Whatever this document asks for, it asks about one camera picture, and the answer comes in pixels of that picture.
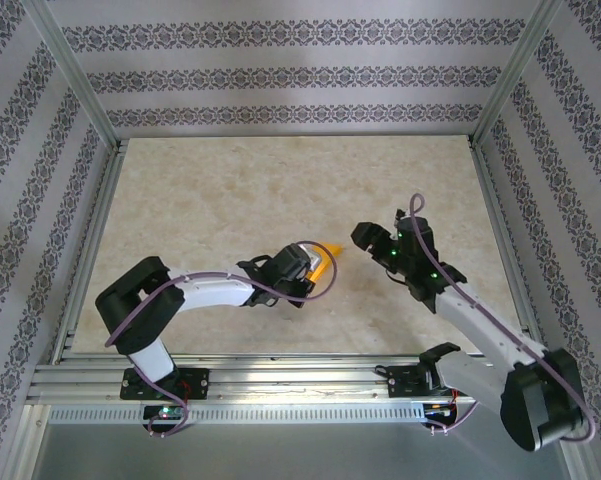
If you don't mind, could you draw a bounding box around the orange paper sheet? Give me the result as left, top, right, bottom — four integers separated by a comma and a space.
307, 240, 347, 287

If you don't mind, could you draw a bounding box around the small controller board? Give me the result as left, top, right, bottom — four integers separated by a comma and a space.
423, 402, 462, 426
142, 404, 187, 427

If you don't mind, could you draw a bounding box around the grey metal panel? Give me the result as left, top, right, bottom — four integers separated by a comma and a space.
22, 399, 581, 480

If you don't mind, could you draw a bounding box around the aluminium mounting rail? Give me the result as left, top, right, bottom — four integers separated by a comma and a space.
27, 355, 574, 405

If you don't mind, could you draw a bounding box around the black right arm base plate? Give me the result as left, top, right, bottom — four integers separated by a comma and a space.
387, 363, 478, 400

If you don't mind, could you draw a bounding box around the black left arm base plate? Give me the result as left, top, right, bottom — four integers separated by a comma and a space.
121, 367, 211, 402

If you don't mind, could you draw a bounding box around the slotted grey cable duct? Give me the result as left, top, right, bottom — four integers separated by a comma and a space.
47, 403, 427, 424

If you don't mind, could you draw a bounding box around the aluminium frame post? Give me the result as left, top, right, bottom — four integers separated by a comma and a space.
469, 0, 577, 151
22, 0, 126, 154

